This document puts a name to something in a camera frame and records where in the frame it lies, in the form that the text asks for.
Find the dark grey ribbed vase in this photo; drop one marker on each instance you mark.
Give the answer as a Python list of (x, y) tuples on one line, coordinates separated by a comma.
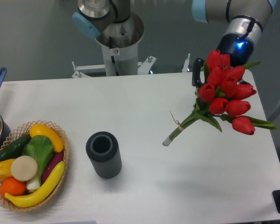
[(103, 151)]

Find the green cucumber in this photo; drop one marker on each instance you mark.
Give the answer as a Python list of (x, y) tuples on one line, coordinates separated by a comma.
[(15, 148)]

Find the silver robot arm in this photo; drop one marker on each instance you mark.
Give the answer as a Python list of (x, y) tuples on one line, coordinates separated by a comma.
[(118, 30)]

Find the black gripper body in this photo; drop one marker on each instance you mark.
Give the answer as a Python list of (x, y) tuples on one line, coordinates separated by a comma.
[(239, 49)]

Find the red tulip bouquet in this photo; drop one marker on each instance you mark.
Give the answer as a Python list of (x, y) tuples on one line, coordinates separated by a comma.
[(221, 96)]

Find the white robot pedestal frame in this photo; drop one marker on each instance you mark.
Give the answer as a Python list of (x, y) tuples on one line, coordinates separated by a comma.
[(117, 62)]

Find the green bok choy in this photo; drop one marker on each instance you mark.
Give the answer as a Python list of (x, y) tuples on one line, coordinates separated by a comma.
[(40, 148)]

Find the purple sweet potato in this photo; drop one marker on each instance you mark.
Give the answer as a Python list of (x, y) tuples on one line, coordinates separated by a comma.
[(58, 157)]

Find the beige round disc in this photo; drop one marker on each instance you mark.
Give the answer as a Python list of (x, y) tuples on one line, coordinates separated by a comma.
[(24, 168)]

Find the yellow bell pepper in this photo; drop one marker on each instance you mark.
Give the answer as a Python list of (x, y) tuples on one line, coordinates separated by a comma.
[(5, 169)]

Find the yellow banana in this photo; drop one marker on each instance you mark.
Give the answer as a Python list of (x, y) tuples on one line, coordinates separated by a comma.
[(43, 192)]

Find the orange fruit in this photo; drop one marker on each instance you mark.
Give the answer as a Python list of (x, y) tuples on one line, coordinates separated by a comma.
[(13, 187)]

